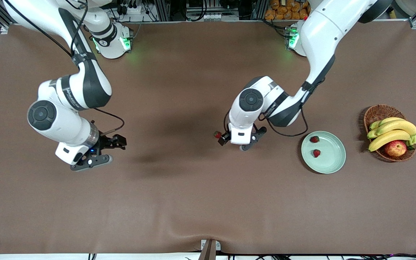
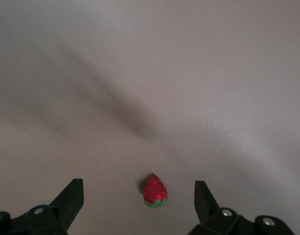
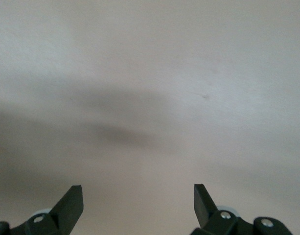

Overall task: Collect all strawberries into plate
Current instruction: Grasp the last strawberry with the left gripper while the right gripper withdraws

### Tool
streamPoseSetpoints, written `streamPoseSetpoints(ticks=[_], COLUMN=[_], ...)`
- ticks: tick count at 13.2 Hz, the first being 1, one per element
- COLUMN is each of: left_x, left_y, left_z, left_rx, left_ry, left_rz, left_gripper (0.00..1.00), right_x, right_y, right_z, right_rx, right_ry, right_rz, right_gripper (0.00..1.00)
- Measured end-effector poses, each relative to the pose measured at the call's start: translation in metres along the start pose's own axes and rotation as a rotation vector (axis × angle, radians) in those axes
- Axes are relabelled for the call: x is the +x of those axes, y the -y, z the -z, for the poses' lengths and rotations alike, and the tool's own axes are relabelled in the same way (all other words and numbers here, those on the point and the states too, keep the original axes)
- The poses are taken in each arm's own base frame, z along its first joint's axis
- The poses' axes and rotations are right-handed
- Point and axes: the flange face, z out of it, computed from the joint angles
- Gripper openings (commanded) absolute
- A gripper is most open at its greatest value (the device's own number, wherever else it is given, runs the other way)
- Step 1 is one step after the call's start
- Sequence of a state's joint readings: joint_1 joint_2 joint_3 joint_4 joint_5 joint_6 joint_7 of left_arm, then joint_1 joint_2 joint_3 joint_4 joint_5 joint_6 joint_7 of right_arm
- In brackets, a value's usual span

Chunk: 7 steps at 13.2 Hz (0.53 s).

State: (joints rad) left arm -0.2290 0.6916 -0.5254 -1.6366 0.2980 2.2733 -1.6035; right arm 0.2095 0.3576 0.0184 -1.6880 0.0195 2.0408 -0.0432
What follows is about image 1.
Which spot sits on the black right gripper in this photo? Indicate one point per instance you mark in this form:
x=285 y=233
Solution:
x=105 y=141

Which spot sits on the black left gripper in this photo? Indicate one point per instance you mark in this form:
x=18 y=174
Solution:
x=225 y=137

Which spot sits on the red strawberry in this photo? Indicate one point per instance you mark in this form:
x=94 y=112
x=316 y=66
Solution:
x=316 y=153
x=314 y=139
x=217 y=134

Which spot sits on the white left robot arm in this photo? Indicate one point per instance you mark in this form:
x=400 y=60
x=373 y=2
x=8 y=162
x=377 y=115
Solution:
x=323 y=32

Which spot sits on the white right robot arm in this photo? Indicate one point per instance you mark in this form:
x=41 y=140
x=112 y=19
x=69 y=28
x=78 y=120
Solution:
x=60 y=122

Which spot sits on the light green plate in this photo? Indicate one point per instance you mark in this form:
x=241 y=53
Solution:
x=332 y=155

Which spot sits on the brown table mat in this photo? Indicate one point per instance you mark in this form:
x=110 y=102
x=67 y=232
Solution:
x=208 y=198

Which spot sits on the white terminal block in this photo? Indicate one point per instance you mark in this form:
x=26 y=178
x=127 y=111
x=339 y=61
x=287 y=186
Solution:
x=212 y=16

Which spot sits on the white power strip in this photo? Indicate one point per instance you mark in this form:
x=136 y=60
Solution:
x=130 y=9

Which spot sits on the orange bread rolls pile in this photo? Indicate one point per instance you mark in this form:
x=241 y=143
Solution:
x=284 y=9

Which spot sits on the brown wicker basket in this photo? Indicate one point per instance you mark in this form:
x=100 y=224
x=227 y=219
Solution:
x=379 y=112

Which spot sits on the yellow banana bunch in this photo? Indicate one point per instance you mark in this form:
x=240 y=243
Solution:
x=392 y=128

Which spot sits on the red yellow apple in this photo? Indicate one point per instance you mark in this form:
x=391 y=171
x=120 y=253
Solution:
x=395 y=148

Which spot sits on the white rounded background object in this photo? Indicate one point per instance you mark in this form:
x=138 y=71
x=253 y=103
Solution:
x=410 y=5

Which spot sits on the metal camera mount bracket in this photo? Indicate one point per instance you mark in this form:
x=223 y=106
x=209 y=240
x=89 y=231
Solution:
x=208 y=249

